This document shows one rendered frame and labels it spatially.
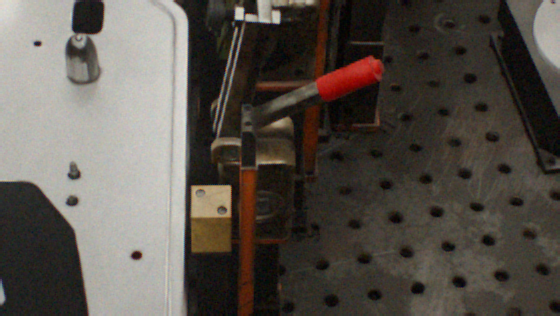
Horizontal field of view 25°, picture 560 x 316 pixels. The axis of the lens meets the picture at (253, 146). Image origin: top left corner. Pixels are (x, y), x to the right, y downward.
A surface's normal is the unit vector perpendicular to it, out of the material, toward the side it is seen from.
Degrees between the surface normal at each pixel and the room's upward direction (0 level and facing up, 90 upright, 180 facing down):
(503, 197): 0
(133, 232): 0
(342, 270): 0
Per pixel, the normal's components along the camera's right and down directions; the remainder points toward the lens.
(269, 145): 0.02, -0.63
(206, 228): 0.02, 0.78
